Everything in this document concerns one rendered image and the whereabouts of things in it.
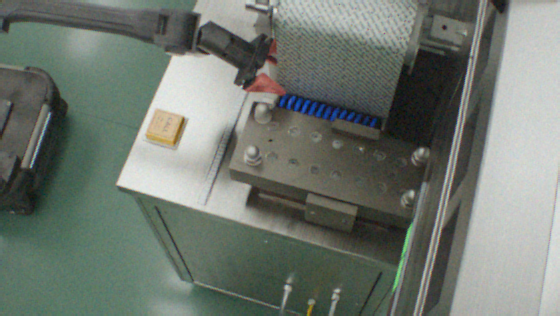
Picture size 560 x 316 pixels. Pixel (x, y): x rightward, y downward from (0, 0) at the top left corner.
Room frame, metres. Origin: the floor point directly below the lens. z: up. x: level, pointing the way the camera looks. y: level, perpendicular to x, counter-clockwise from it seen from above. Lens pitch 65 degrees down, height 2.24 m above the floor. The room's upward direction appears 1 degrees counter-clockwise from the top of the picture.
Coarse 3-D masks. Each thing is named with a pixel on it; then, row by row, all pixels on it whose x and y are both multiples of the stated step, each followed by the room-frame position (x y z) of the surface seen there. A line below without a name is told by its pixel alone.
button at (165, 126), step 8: (160, 112) 0.73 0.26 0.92; (168, 112) 0.72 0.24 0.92; (152, 120) 0.71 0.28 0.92; (160, 120) 0.71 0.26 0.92; (168, 120) 0.70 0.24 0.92; (176, 120) 0.70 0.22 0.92; (184, 120) 0.71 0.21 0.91; (152, 128) 0.69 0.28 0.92; (160, 128) 0.68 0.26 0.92; (168, 128) 0.68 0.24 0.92; (176, 128) 0.68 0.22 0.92; (152, 136) 0.67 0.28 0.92; (160, 136) 0.66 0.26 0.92; (168, 136) 0.66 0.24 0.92; (176, 136) 0.67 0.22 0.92
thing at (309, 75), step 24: (288, 48) 0.71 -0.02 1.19; (288, 72) 0.70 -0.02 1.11; (312, 72) 0.69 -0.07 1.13; (336, 72) 0.67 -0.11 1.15; (360, 72) 0.66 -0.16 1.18; (384, 72) 0.65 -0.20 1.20; (312, 96) 0.69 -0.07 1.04; (336, 96) 0.67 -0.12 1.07; (360, 96) 0.66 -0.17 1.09; (384, 96) 0.64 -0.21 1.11
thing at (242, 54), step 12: (264, 36) 0.77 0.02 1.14; (228, 48) 0.73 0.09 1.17; (240, 48) 0.73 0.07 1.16; (252, 48) 0.74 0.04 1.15; (228, 60) 0.72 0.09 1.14; (240, 60) 0.71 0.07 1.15; (252, 60) 0.71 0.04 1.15; (240, 72) 0.71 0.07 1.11; (252, 72) 0.69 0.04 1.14; (240, 84) 0.69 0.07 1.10
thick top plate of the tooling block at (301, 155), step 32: (256, 128) 0.62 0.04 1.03; (288, 128) 0.62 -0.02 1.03; (320, 128) 0.62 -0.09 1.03; (288, 160) 0.55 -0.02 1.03; (320, 160) 0.55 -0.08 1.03; (352, 160) 0.55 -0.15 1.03; (384, 160) 0.55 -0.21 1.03; (288, 192) 0.50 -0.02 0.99; (320, 192) 0.48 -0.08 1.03; (352, 192) 0.48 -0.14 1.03; (384, 192) 0.48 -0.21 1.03
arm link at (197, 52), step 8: (176, 8) 0.78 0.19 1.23; (200, 16) 0.78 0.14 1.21; (192, 32) 0.76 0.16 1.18; (192, 40) 0.74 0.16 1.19; (168, 48) 0.71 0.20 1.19; (176, 48) 0.71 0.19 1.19; (184, 48) 0.72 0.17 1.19; (192, 48) 0.72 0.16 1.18; (200, 48) 0.76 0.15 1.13; (200, 56) 0.76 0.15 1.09
